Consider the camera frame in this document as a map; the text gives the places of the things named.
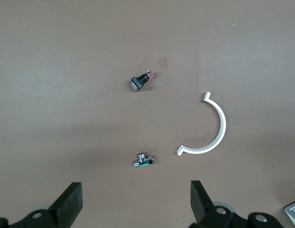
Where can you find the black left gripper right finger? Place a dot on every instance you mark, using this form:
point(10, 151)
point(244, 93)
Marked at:
point(202, 206)

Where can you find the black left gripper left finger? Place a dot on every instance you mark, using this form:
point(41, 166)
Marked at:
point(64, 209)

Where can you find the white drawer cabinet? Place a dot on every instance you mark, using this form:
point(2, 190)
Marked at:
point(292, 213)

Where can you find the black square push button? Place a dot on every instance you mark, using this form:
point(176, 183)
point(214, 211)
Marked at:
point(138, 83)

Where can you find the chrome metal tee fitting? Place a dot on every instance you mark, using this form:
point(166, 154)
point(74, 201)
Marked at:
point(140, 162)

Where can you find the white semicircular plastic bracket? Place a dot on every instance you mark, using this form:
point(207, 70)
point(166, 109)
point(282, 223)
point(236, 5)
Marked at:
point(222, 123)

